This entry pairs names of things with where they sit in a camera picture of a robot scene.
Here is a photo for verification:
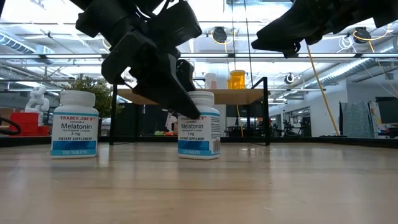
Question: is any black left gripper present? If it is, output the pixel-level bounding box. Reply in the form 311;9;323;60
101;30;201;120

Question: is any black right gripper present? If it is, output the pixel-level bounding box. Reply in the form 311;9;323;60
251;0;374;58

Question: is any clear pill bottle white cap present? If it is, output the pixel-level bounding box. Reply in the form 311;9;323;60
205;72;218;90

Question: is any white melatonin supplement bottle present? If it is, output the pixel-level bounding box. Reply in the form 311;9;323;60
177;90;221;161
50;90;100;159

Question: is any wooden shelf with black legs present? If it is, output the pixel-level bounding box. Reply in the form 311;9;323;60
108;77;271;146

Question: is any green potted plant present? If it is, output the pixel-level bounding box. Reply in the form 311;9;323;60
63;73;125;142

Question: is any grey patterned partition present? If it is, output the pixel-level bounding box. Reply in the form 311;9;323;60
340;101;374;138

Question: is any black background monitor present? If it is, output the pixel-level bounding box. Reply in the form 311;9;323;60
374;96;398;125

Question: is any white humanoid figure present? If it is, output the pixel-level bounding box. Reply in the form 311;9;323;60
24;86;50;125

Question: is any red box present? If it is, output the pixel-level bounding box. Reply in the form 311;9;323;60
9;112;50;137

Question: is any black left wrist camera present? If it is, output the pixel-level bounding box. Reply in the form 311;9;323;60
146;1;203;54

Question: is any yellow hanging hose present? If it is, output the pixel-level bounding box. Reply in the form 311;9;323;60
305;43;341;137

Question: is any silver ventilation duct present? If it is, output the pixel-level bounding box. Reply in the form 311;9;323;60
306;37;398;91

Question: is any black aluminium table frame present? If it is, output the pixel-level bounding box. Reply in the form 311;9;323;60
0;134;398;149

